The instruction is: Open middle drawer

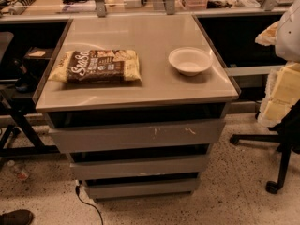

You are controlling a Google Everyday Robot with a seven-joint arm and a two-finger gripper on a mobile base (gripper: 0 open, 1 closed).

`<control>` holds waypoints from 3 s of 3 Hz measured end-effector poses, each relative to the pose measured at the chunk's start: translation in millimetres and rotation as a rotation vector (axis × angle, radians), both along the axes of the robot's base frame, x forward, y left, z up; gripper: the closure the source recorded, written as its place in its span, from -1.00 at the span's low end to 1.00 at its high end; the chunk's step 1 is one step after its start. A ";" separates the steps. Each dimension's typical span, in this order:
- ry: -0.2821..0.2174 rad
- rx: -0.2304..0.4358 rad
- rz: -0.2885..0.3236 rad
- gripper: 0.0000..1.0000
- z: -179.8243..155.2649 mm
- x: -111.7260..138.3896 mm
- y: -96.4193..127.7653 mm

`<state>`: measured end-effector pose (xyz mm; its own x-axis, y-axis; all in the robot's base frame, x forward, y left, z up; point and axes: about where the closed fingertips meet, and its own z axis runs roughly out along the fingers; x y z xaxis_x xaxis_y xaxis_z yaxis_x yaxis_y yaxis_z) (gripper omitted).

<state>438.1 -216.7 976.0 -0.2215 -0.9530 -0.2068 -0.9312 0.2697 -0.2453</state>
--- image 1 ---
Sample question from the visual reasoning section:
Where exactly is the grey drawer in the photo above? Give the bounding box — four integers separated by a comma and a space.
50, 119, 225, 153
70, 155, 209, 180
84, 178, 200, 200

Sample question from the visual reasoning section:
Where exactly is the grey top drawer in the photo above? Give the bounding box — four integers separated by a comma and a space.
50, 119, 225, 153

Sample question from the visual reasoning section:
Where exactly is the brown yellow snack bag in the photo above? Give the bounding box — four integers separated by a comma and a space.
49, 50, 142, 83

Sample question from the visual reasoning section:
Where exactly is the dark shoe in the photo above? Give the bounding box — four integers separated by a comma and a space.
0, 209, 34, 225

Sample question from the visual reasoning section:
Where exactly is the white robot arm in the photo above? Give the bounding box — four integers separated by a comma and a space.
255, 0, 300, 127

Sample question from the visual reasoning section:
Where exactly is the black office chair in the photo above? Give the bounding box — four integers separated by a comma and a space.
230, 101, 300, 194

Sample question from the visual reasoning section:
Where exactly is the black desk frame left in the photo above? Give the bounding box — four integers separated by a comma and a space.
0, 31, 60, 171

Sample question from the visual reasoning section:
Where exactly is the grey drawer cabinet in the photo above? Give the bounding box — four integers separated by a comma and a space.
36, 15, 239, 200

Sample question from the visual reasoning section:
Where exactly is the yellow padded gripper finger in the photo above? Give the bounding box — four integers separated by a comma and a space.
258, 62, 300, 127

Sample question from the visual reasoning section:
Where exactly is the plastic water bottle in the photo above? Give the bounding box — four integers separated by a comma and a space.
7, 160, 29, 181

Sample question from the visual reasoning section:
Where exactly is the black power cable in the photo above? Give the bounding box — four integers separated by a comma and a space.
74, 185, 105, 225

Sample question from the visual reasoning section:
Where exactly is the white paper bowl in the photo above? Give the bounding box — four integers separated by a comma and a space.
168, 47, 213, 76

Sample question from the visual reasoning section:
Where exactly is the grey bottom drawer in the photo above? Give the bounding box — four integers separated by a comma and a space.
84, 178, 200, 200

